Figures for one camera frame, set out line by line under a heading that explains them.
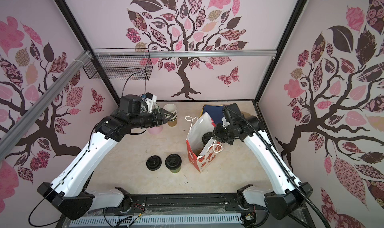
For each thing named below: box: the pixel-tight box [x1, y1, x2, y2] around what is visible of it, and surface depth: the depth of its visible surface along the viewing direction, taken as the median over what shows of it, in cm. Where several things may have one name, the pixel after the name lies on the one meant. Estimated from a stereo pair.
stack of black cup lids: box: [146, 155, 162, 171], surface depth 87 cm
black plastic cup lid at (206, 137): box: [202, 132, 213, 146], surface depth 85 cm
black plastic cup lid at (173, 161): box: [165, 153, 182, 170], surface depth 78 cm
